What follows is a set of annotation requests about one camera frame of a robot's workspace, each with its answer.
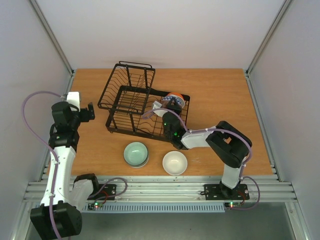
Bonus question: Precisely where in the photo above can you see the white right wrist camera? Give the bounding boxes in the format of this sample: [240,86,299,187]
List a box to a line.
[152,100,167,118]

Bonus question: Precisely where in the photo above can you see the red patterned bowl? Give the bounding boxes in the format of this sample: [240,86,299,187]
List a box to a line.
[160,95,185,110]

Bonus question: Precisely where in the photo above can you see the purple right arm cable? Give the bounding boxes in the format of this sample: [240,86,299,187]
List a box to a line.
[141,107,261,211]

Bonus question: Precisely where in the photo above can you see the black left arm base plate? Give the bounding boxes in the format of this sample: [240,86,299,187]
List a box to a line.
[88,184,117,201]

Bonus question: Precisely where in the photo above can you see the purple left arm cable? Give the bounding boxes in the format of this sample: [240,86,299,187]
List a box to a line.
[21,90,67,240]

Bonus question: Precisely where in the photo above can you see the light green ceramic bowl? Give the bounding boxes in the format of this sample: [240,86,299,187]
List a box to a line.
[123,141,149,168]

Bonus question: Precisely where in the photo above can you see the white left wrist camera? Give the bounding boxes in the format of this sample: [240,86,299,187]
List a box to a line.
[66,91,81,112]

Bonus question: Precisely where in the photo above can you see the grey slotted cable duct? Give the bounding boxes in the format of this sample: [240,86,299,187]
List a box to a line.
[82,202,225,214]

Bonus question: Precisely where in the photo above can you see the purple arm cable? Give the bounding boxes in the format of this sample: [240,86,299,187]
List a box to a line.
[141,107,261,211]
[21,90,67,240]

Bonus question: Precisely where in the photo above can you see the right green led board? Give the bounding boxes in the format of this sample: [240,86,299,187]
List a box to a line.
[224,201,244,209]

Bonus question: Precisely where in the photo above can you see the aluminium left frame post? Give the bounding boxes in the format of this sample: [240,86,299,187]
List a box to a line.
[26,0,76,76]

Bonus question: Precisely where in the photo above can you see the green led board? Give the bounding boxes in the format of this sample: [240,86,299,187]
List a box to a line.
[224,201,244,209]
[87,202,104,211]

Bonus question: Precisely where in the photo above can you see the aluminium frame post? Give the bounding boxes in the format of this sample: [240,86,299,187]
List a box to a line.
[26,0,76,76]
[244,0,294,77]

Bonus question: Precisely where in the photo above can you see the left green led board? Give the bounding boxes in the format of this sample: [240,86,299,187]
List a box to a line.
[87,202,104,211]

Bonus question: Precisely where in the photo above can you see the black wire dish rack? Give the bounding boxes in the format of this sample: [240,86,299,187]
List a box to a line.
[97,60,191,147]

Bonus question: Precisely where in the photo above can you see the aluminium right frame post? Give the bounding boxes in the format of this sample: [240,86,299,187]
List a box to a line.
[244,0,294,77]

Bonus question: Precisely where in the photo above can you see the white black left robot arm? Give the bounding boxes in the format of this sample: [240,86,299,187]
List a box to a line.
[30,101,101,240]

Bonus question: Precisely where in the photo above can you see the white bowl with orange outside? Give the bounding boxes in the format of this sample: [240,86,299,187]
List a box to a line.
[167,92,185,101]

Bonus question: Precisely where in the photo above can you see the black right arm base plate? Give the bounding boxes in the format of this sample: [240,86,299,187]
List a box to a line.
[200,183,250,201]

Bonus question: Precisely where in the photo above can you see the aluminium front frame rails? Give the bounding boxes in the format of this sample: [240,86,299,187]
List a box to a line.
[23,175,298,203]

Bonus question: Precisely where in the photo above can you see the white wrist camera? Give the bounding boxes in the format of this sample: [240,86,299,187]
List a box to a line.
[152,100,167,118]
[66,91,81,112]

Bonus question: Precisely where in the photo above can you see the plain white bowl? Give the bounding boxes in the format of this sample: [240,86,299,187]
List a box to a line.
[162,151,188,176]

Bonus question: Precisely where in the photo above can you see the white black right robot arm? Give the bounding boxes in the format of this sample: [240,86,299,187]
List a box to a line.
[153,100,253,199]

